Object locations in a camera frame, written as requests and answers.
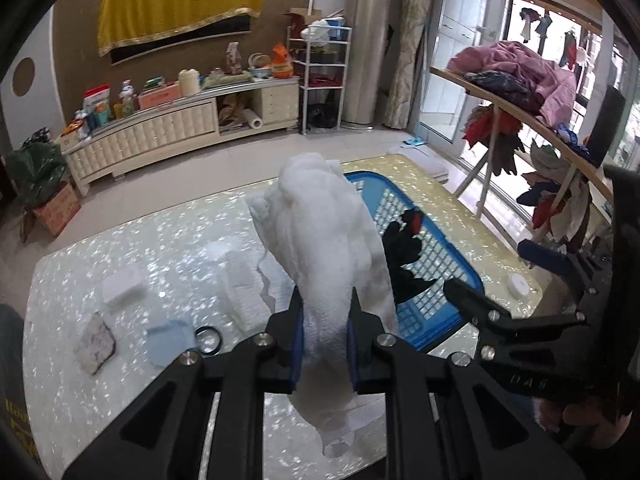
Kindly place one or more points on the small blue floor cloth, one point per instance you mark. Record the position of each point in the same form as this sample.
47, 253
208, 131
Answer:
412, 141

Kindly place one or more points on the white gauze cloth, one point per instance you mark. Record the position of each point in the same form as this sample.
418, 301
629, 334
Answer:
320, 240

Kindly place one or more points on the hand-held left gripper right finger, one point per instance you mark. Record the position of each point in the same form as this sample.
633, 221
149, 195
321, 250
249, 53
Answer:
353, 352

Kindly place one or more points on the patterned beige curtain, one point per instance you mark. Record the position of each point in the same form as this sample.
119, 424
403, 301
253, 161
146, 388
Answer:
412, 35

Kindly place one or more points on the black wall television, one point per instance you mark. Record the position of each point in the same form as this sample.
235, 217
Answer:
200, 35

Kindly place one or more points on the blue plastic basket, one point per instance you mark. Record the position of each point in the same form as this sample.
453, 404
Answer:
440, 328

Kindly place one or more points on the dark green plastic bag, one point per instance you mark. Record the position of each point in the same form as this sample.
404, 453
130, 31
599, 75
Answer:
35, 172

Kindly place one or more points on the light blue sponge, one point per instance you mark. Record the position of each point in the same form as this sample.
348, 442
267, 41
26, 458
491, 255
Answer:
167, 342

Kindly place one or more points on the open brown cardboard box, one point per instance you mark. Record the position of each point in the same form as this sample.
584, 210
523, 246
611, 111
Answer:
300, 20

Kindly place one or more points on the cream tufted television cabinet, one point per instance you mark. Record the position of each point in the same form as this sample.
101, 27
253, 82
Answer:
165, 132

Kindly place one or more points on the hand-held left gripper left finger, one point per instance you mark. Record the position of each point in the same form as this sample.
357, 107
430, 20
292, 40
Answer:
298, 342

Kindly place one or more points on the white round cap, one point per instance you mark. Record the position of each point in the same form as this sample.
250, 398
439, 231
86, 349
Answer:
518, 286

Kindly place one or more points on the silver tower air conditioner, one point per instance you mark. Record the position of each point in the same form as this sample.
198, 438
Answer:
367, 40

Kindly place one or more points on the person's dark printed shirt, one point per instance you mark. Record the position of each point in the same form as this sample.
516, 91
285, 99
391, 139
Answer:
12, 385

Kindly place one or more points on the pink clothing pile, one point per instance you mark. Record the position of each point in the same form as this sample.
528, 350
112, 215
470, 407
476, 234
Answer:
510, 62

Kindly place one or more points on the white sponge block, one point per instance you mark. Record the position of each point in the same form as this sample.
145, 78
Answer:
123, 288

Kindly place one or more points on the printed cardboard box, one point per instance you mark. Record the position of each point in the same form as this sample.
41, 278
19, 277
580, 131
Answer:
57, 210

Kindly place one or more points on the person's right hand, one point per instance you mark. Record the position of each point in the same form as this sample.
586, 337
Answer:
575, 420

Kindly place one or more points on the grey floor mat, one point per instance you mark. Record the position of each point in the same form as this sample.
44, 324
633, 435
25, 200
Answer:
425, 160

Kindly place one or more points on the orange snack bag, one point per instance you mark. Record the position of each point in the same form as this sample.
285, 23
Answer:
281, 62

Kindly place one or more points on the wooden clothes rack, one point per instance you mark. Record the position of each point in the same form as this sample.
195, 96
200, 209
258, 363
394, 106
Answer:
530, 122

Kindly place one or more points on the white plastic bag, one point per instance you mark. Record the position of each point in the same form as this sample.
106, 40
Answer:
320, 30

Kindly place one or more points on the pink storage box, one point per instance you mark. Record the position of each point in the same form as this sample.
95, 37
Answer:
159, 97

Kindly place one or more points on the cream lidded jar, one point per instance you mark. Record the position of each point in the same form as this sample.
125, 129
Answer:
190, 82

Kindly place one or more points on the white paper roll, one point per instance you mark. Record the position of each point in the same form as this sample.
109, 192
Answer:
254, 121

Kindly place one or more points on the red white snack bag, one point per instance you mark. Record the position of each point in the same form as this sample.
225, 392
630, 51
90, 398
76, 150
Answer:
97, 102

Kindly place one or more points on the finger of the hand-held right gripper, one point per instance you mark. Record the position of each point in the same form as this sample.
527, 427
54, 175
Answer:
475, 305
542, 256

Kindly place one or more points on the black cloth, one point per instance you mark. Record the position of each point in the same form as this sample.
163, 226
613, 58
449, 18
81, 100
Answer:
400, 255

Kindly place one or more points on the folded white towel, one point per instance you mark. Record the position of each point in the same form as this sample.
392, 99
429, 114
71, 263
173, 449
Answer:
245, 290

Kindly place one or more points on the hanging red dark clothes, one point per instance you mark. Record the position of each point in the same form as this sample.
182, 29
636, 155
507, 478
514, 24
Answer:
492, 130

